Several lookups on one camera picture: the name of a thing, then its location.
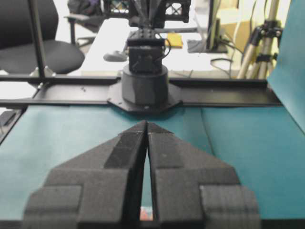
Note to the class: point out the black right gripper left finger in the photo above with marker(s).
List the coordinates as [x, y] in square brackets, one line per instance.
[98, 189]

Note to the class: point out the grey computer mouse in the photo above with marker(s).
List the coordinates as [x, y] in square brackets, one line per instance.
[115, 56]

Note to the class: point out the black vertical frame post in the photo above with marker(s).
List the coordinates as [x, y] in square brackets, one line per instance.
[37, 36]

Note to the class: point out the yellow sticky note pad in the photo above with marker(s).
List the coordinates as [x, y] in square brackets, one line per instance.
[175, 40]

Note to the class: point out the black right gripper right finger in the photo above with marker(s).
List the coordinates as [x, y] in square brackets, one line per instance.
[192, 189]

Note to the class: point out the silver camera tripod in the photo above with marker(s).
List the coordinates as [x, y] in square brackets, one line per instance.
[258, 58]

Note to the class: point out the teal backdrop sheet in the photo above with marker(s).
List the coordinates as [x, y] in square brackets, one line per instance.
[287, 80]

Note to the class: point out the black office chair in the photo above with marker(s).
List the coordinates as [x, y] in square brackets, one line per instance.
[17, 51]

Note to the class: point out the black aluminium frame rail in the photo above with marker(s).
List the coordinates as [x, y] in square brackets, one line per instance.
[72, 90]

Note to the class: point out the white desk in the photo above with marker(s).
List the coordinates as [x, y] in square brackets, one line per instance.
[188, 62]

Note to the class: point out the black monitor stand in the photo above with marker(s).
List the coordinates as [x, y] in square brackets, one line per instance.
[213, 42]

